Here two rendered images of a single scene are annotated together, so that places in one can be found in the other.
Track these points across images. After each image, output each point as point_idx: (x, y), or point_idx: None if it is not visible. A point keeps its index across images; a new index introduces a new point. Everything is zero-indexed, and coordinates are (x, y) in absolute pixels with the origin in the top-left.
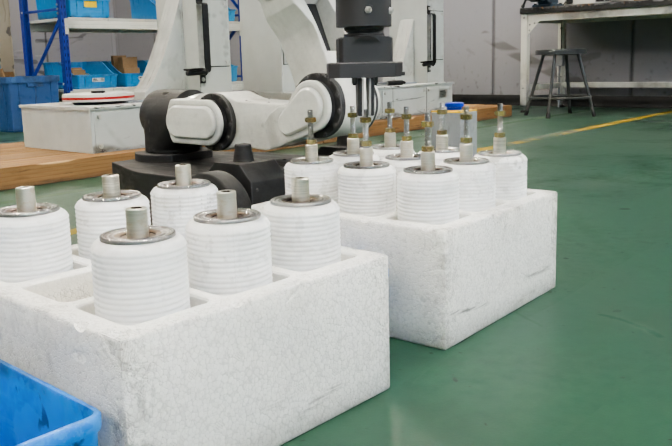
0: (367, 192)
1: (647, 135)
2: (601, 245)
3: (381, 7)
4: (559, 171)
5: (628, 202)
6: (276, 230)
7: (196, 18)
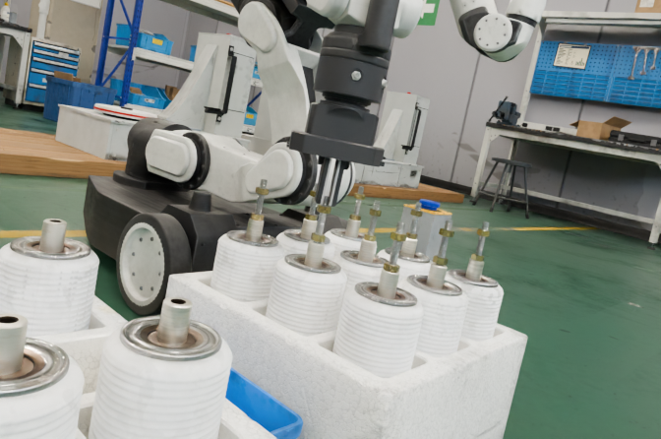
0: (304, 301)
1: (571, 247)
2: (547, 380)
3: (373, 77)
4: (501, 269)
5: (567, 322)
6: (108, 388)
7: (225, 67)
